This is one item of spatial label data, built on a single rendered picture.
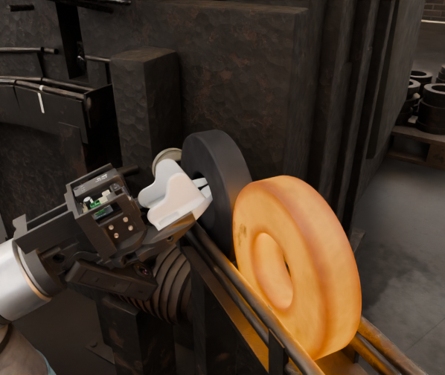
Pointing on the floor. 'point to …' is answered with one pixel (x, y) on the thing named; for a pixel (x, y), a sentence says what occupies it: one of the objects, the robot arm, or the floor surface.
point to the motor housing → (151, 318)
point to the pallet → (436, 117)
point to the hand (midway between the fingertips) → (212, 190)
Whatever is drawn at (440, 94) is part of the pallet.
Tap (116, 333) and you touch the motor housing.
